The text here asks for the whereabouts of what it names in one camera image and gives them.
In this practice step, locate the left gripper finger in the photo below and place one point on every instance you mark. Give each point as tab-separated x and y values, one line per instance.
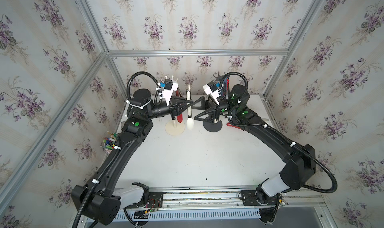
179	101
175	111

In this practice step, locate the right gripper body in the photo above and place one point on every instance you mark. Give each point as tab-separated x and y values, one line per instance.
226	108

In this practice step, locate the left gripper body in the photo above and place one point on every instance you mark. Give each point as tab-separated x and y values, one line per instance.
159	110

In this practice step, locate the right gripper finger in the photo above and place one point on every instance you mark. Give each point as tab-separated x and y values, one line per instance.
206	116
200	104

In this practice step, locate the dark grey utensil rack stand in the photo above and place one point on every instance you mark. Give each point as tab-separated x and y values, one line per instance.
217	124

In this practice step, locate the cream utensil rack stand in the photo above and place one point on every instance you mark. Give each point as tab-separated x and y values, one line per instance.
173	127

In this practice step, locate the white tongs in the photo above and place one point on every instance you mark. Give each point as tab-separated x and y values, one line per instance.
190	121

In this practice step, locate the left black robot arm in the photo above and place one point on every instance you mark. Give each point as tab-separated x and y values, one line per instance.
99	199

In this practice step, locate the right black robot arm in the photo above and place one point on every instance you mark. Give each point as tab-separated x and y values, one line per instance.
229	97

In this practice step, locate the pink cup of pens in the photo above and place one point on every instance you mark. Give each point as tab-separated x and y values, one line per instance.
109	141

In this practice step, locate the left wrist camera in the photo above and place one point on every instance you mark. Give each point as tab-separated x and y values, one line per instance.
167	88

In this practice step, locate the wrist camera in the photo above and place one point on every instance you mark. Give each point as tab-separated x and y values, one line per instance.
214	91
167	88

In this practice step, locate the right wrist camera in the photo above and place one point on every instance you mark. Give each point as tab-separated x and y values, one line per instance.
214	91

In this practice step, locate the aluminium front rail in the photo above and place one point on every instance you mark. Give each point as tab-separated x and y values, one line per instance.
227	197

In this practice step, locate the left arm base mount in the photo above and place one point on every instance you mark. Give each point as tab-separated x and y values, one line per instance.
138	203

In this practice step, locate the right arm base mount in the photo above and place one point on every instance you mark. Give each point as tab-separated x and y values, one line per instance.
269	205

